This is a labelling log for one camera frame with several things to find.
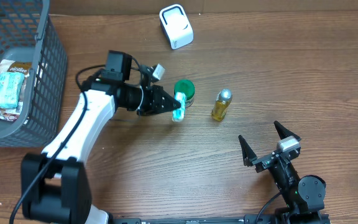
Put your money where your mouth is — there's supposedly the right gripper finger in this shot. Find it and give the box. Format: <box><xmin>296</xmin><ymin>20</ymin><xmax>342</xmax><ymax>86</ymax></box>
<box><xmin>273</xmin><ymin>121</ymin><xmax>301</xmax><ymax>141</ymax></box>
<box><xmin>238</xmin><ymin>135</ymin><xmax>257</xmax><ymax>166</ymax></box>

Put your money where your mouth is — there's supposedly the yellow dish soap bottle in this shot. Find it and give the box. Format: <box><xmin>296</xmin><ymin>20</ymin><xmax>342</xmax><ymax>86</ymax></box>
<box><xmin>211</xmin><ymin>88</ymin><xmax>232</xmax><ymax>121</ymax></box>

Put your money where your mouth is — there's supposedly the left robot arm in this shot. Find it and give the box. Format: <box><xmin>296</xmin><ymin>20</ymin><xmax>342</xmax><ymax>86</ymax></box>
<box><xmin>9</xmin><ymin>50</ymin><xmax>186</xmax><ymax>224</ymax></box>

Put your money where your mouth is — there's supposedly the white barcode scanner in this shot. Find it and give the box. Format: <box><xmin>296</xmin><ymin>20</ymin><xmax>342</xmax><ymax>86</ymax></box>
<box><xmin>159</xmin><ymin>4</ymin><xmax>194</xmax><ymax>50</ymax></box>

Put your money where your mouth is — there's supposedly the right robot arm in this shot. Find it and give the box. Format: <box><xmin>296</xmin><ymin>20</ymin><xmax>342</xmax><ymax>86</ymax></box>
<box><xmin>238</xmin><ymin>121</ymin><xmax>331</xmax><ymax>224</ymax></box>

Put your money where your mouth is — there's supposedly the brown white snack bag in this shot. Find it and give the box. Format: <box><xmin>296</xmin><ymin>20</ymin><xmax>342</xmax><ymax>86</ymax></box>
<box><xmin>0</xmin><ymin>59</ymin><xmax>32</xmax><ymax>121</ymax></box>

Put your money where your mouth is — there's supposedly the green lid seasoning jar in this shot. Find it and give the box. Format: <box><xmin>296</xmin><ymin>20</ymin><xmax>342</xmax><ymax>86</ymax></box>
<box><xmin>173</xmin><ymin>80</ymin><xmax>195</xmax><ymax>108</ymax></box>

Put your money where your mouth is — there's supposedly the grey plastic shopping basket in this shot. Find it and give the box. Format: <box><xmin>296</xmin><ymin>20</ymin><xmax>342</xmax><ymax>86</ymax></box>
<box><xmin>0</xmin><ymin>0</ymin><xmax>67</xmax><ymax>147</ymax></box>

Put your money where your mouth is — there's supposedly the Kleenex pocket tissue pack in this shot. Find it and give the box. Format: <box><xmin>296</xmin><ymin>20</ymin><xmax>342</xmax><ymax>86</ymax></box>
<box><xmin>172</xmin><ymin>92</ymin><xmax>186</xmax><ymax>122</ymax></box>

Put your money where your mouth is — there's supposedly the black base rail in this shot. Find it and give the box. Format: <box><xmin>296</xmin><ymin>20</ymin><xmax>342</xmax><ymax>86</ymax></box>
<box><xmin>107</xmin><ymin>215</ymin><xmax>331</xmax><ymax>224</ymax></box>

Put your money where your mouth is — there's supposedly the mint green wipes pack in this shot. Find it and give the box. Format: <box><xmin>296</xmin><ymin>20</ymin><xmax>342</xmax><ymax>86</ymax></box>
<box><xmin>0</xmin><ymin>72</ymin><xmax>24</xmax><ymax>109</ymax></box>

